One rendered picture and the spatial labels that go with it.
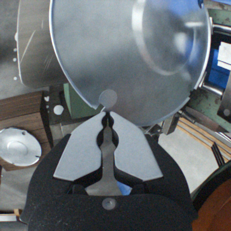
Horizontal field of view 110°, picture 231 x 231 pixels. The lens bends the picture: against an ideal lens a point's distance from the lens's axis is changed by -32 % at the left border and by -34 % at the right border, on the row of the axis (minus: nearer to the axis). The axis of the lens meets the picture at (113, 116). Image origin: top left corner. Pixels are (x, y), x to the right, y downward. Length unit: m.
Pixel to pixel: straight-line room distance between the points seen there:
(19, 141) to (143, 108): 0.65
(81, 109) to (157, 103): 0.17
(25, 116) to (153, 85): 0.57
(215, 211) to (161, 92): 0.36
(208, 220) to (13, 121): 0.82
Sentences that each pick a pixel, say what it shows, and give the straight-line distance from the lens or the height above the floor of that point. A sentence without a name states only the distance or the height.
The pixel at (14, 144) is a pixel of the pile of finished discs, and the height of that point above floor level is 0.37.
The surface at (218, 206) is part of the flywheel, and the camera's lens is 0.43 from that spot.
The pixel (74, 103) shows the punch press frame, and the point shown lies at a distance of 0.27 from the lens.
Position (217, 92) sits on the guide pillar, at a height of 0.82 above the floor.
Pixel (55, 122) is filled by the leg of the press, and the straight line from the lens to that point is 0.33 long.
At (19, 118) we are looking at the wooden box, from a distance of 0.64.
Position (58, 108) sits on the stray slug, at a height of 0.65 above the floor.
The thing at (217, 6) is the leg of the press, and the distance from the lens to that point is 0.59.
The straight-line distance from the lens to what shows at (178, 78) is 0.21.
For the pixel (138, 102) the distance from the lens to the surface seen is 0.16.
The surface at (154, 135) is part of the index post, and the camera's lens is 0.21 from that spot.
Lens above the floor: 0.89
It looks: 48 degrees down
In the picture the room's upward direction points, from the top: 137 degrees clockwise
